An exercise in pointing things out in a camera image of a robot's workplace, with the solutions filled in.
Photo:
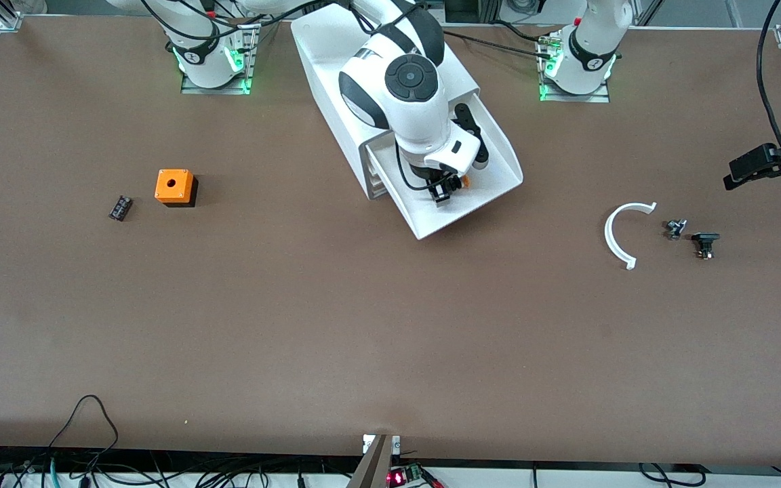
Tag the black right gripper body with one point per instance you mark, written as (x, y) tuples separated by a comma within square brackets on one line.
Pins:
[(434, 179)]

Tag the tall white plastic drawer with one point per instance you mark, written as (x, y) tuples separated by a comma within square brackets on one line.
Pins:
[(492, 169)]

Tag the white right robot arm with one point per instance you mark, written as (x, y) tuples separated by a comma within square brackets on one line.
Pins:
[(424, 122)]

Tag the white plastic drawer cabinet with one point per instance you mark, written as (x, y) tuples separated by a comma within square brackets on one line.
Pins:
[(323, 54)]

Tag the small chrome metal fitting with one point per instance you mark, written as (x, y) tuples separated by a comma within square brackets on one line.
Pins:
[(675, 229)]

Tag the white semicircular pipe clamp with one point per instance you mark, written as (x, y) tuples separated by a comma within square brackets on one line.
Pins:
[(608, 237)]

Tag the circuit board with red display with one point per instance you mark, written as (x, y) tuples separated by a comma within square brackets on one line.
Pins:
[(397, 477)]

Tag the small black contact block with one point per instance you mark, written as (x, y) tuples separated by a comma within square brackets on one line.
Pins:
[(121, 208)]

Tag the black switch component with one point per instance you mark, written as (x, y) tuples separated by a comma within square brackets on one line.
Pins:
[(705, 238)]

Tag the orange button enclosure box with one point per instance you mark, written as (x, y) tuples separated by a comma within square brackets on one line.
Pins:
[(173, 183)]

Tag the aluminium profile post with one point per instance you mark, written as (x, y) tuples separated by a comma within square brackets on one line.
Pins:
[(377, 468)]

